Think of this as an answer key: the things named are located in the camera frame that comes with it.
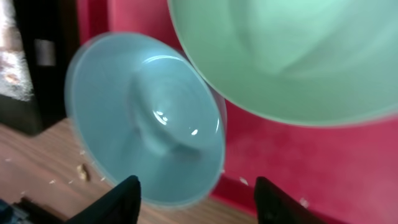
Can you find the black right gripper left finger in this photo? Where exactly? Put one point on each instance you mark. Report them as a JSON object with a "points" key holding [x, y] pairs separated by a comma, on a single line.
{"points": [[121, 205]]}

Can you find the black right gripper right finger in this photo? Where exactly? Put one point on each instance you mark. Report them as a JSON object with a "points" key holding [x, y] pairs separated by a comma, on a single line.
{"points": [[274, 206]]}

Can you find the light blue bowl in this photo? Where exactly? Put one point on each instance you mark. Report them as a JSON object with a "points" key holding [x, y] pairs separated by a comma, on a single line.
{"points": [[140, 108]]}

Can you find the rice and food leftovers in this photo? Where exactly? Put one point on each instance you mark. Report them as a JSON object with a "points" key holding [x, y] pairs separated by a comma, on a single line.
{"points": [[15, 77]]}

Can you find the black food waste bin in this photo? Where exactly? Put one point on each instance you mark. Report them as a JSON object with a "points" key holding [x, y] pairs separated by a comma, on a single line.
{"points": [[50, 37]]}

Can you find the food scrap on table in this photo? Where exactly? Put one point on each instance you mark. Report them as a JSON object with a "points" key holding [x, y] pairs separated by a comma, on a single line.
{"points": [[83, 172]]}

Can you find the red plastic tray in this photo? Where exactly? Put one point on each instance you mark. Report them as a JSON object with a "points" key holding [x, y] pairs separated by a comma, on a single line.
{"points": [[342, 174]]}

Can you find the green bowl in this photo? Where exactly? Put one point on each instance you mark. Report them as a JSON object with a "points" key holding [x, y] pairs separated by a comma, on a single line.
{"points": [[303, 62]]}

